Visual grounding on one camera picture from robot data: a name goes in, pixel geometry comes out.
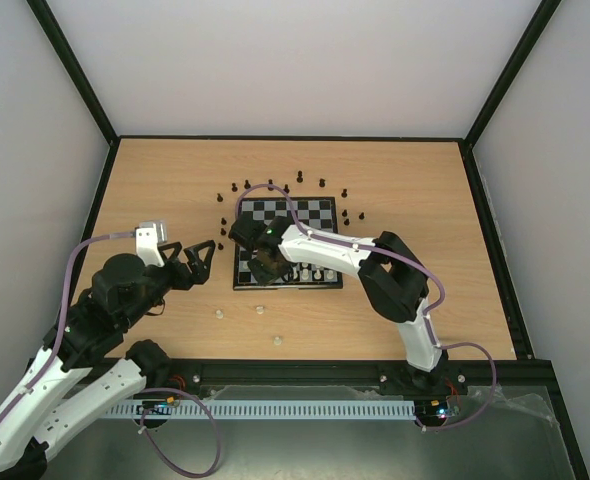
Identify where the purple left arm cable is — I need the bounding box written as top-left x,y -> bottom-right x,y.
0,227 -> 222,474

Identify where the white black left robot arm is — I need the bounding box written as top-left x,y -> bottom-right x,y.
0,240 -> 216,479

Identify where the black rear left frame post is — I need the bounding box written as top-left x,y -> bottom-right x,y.
26,0 -> 119,146

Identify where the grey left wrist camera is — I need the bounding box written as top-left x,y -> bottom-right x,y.
134,220 -> 168,267

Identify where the black front frame rail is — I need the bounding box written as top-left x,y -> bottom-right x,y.
27,357 -> 556,396

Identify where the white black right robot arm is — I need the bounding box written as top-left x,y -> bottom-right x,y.
229,213 -> 448,392

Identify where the black rear right frame post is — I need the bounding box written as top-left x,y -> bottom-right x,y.
465,0 -> 562,149

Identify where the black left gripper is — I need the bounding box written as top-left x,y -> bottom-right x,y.
122,240 -> 218,327

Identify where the black frame post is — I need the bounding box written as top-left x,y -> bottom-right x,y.
465,0 -> 562,149
26,0 -> 119,146

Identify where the black white chessboard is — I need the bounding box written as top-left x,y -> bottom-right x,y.
233,197 -> 343,291

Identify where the white slotted cable duct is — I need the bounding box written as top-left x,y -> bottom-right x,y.
103,400 -> 416,421

